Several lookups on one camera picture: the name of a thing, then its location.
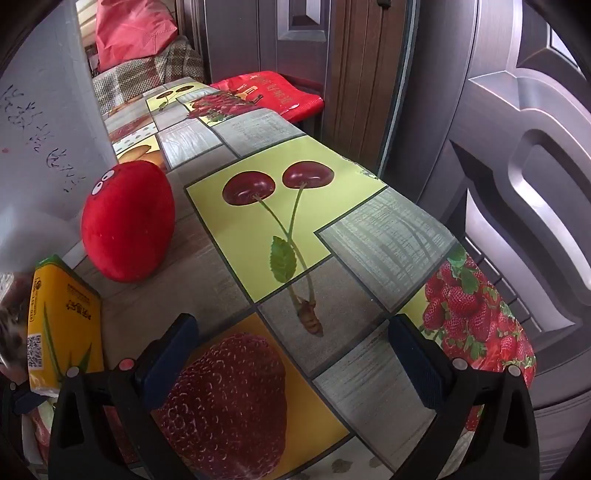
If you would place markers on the red plush toy with eyes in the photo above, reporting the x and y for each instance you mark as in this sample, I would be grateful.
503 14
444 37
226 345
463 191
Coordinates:
127 221

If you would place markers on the yellow drink carton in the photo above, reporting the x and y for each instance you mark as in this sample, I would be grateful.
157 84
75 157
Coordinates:
60 332

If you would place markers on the plaid blanket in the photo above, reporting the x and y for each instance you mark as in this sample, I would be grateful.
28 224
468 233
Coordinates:
152 74

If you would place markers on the brown panelled door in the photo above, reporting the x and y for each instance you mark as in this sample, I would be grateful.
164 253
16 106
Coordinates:
277 37

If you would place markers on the fruit print tablecloth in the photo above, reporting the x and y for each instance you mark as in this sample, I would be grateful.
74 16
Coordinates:
323 286

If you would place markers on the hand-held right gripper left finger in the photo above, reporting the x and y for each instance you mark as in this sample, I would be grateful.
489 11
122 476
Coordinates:
166 364

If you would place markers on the white cardboard box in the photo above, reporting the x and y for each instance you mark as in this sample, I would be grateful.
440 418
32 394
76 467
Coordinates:
46 115

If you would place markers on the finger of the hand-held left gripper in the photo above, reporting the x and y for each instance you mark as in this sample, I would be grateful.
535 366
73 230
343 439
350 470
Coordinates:
23 399

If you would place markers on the dark panelled door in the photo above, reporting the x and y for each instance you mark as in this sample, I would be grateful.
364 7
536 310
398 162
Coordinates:
521 184

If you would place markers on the red non-woven bag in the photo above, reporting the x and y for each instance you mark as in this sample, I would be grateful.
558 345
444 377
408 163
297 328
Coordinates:
134 27

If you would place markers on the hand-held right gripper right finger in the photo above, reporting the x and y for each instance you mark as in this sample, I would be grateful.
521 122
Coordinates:
415 364

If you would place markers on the red printed bag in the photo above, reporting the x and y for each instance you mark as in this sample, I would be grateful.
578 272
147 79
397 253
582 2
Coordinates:
272 94

